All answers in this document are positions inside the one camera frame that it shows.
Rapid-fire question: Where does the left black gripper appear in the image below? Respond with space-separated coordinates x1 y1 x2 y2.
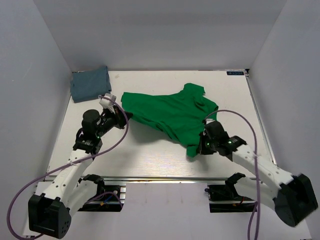
96 105 133 138

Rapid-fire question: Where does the green t shirt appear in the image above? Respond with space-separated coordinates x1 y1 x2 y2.
121 83 219 158

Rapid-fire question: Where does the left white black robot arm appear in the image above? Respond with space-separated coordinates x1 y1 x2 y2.
28 106 133 239

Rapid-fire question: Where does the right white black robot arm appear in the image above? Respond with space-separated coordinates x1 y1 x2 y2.
197 119 319 227

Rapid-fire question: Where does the folded blue-grey t shirt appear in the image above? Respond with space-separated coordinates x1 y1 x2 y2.
70 66 112 103

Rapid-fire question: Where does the blue label sticker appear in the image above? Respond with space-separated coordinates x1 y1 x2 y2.
226 71 245 76

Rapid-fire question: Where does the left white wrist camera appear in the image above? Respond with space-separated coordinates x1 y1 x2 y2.
98 93 117 113

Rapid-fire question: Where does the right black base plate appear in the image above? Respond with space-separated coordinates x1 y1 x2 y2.
204 184 255 213

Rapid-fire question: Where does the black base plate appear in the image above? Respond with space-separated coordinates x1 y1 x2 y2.
204 184 255 213
78 184 126 213

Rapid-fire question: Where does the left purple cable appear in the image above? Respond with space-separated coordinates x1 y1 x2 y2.
6 94 130 239

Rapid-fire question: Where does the aluminium table rail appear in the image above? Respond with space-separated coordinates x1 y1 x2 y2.
43 174 285 183

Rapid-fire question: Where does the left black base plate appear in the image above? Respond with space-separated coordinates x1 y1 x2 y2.
78 184 126 213

